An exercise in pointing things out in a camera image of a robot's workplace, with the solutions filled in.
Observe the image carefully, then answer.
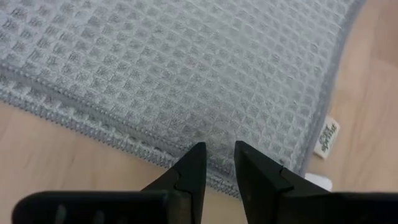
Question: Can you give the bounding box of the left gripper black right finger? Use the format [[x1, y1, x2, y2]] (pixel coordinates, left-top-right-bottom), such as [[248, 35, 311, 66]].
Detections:
[[234, 141, 398, 224]]

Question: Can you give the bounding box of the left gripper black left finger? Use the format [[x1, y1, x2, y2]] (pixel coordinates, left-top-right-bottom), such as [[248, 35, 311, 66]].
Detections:
[[12, 142, 208, 224]]

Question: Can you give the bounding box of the grey waffle microfiber towel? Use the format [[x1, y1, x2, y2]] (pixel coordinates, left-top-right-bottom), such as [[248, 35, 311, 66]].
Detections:
[[0, 0, 366, 200]]

